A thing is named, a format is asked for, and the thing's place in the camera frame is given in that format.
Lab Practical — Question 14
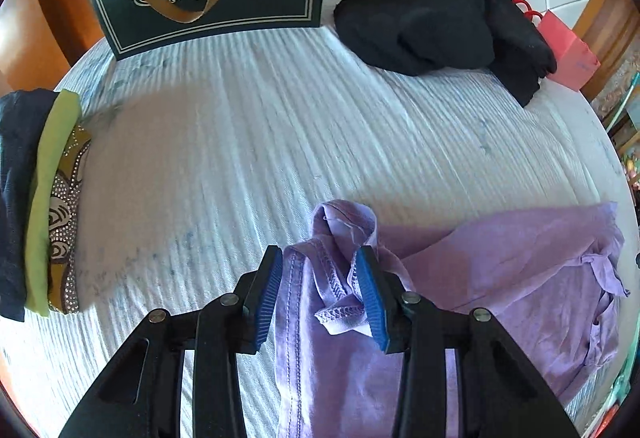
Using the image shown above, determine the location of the folded lime green garment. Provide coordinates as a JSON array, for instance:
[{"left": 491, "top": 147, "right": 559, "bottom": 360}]
[{"left": 25, "top": 90, "right": 81, "bottom": 317}]

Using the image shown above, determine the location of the pink paper bag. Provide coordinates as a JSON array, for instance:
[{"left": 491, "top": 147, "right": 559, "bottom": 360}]
[{"left": 512, "top": 0, "right": 601, "bottom": 92}]

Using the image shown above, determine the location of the folded navy garment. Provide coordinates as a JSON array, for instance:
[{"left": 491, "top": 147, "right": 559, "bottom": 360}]
[{"left": 0, "top": 89, "right": 56, "bottom": 322}]

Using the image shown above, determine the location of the white blue floral bedsheet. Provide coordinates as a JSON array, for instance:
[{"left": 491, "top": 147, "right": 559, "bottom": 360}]
[{"left": 1, "top": 27, "right": 639, "bottom": 437}]

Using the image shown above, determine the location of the black garment pile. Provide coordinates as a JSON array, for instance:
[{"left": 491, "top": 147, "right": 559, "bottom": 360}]
[{"left": 333, "top": 0, "right": 558, "bottom": 106}]

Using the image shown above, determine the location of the purple printed t-shirt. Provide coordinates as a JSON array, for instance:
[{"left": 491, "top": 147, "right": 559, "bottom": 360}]
[{"left": 274, "top": 201, "right": 627, "bottom": 437}]

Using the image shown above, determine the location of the folded patterned brown garment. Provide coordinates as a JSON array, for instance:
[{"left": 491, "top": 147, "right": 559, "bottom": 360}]
[{"left": 48, "top": 124, "right": 91, "bottom": 314}]

